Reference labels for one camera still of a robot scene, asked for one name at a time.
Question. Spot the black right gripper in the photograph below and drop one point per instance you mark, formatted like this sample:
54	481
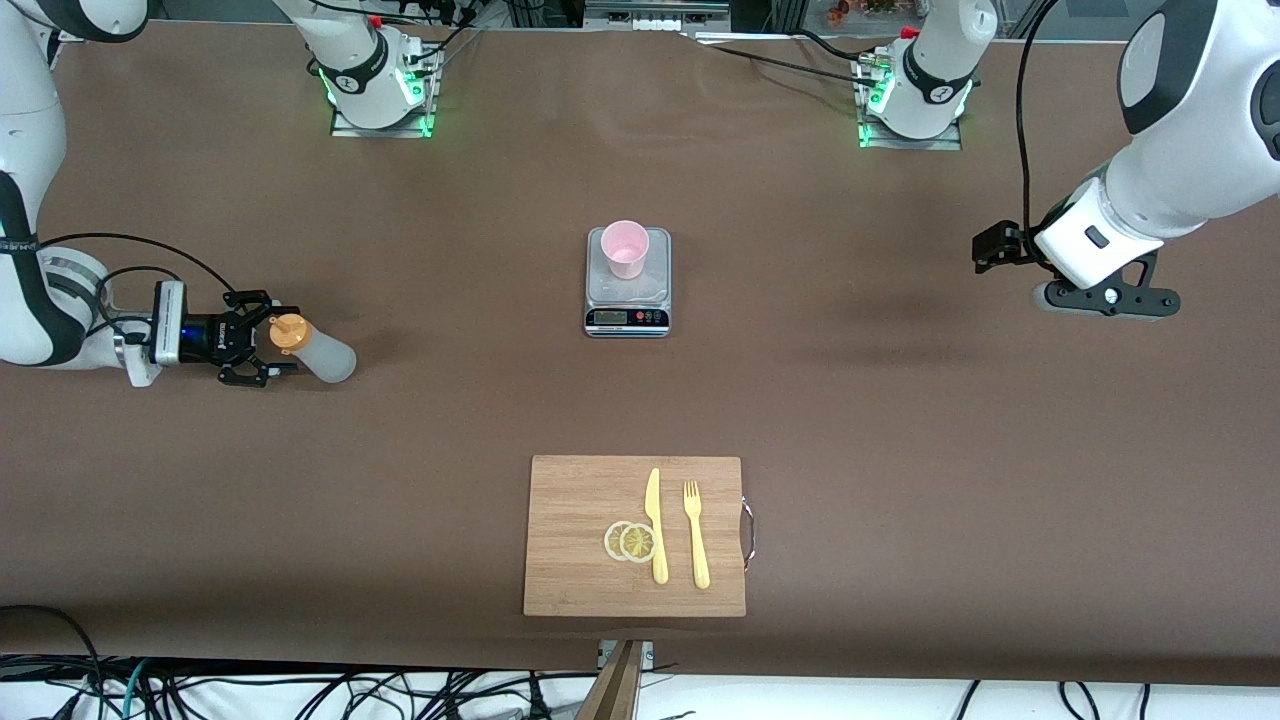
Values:
207	338

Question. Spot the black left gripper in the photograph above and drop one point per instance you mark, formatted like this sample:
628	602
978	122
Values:
1003	245

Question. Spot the sauce bottle with orange cap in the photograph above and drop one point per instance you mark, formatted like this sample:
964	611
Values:
330	360

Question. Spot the pink plastic cup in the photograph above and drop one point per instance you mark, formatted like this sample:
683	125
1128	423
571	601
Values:
625	250

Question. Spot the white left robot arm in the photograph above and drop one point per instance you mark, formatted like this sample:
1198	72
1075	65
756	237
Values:
1180	130

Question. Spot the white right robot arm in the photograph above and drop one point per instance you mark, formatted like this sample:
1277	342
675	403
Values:
25	150

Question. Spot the brown table cover sheet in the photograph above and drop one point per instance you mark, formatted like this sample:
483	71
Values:
950	480

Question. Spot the silver digital kitchen scale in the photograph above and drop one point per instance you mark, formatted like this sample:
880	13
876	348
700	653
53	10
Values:
628	318

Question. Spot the wooden cutting board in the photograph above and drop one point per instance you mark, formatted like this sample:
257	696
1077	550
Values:
580	540

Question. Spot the white power strip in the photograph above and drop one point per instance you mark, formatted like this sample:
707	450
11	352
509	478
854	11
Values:
660	24

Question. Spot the lemon slice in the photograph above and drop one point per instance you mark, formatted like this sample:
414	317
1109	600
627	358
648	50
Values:
611	541
638	543

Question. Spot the yellow plastic fork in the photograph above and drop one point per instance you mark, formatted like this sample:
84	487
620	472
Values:
697	540

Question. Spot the yellow plastic knife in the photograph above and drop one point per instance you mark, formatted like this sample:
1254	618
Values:
656	530

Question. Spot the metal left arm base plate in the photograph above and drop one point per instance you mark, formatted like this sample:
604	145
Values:
910	144

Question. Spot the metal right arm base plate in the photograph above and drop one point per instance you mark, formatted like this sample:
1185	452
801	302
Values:
380	132

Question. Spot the wooden post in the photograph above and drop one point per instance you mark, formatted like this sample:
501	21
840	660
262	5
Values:
615	690

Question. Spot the metal corner bracket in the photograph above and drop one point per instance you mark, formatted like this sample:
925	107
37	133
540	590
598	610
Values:
647	655

